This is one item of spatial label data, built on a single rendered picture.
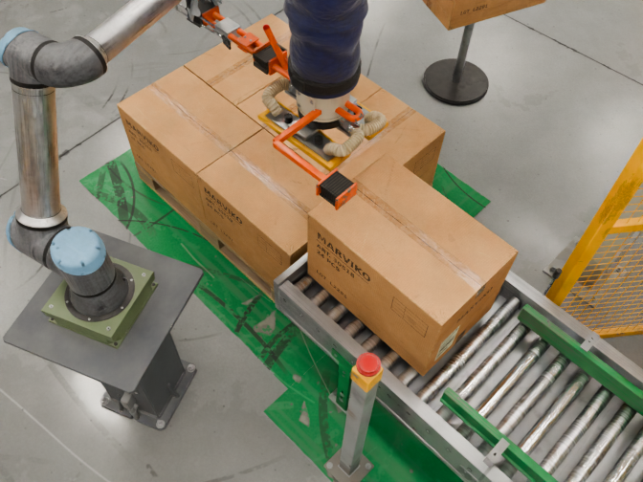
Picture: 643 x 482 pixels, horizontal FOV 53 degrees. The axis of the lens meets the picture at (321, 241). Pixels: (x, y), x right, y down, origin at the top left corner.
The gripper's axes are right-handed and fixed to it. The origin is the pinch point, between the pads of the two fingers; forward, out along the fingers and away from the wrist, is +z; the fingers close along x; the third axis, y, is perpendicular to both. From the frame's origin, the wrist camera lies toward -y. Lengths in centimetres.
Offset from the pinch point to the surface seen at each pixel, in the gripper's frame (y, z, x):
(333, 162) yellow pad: 75, 11, -10
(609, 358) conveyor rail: 176, 68, 31
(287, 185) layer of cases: 34, 73, 6
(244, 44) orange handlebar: 24.6, -1.1, -1.9
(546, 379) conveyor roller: 165, 72, 10
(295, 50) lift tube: 57, -21, -8
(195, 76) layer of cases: -47, 73, 22
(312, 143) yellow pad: 65, 11, -10
